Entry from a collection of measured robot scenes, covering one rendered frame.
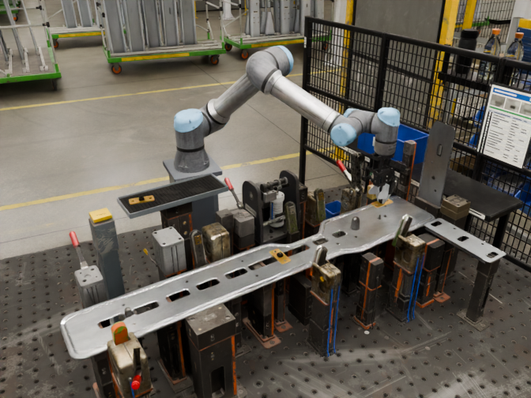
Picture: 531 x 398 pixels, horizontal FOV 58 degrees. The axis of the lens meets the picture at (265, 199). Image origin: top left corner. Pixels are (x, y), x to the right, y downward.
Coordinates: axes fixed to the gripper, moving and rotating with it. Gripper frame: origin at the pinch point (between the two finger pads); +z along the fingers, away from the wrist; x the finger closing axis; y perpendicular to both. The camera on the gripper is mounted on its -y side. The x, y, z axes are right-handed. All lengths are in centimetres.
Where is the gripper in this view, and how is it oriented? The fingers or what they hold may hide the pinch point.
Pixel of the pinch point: (382, 198)
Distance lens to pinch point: 187.9
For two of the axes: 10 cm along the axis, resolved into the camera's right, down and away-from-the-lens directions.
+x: 5.4, 4.1, -7.4
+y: -8.4, 2.7, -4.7
